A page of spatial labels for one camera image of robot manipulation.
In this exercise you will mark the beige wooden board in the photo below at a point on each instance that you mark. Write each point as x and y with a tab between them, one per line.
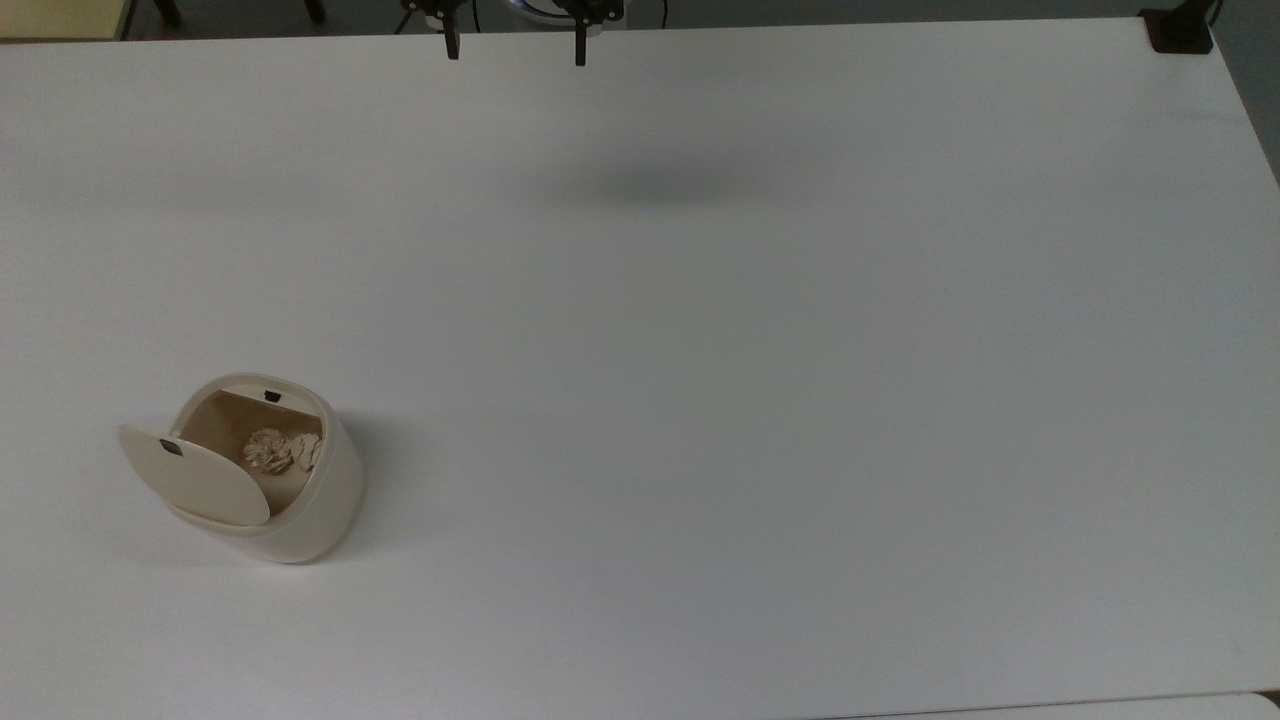
60	18

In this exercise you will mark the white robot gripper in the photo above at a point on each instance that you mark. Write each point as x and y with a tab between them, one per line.
530	8

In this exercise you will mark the wooden stick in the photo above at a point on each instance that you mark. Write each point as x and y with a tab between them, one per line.
200	480

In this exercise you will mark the dark furniture leg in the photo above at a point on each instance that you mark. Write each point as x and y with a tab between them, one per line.
168	10
315	10

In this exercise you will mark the crumpled beige paper ball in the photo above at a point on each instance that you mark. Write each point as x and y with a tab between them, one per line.
307	452
268	452

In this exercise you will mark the cream desktop trash bin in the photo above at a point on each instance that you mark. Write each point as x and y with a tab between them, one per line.
330	510

